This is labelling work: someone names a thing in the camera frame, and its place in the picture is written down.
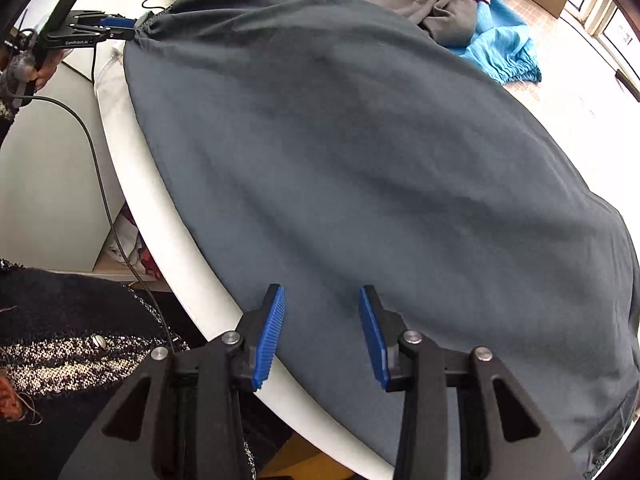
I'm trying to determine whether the person left hand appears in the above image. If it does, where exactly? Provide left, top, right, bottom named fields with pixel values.
left=0, top=46, right=68, bottom=94

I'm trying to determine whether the dark grey skirt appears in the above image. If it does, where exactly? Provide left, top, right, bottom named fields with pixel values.
left=124, top=0, right=639, bottom=474

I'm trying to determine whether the blue elastic garment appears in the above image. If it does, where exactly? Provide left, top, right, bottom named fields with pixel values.
left=446, top=0, right=541, bottom=86

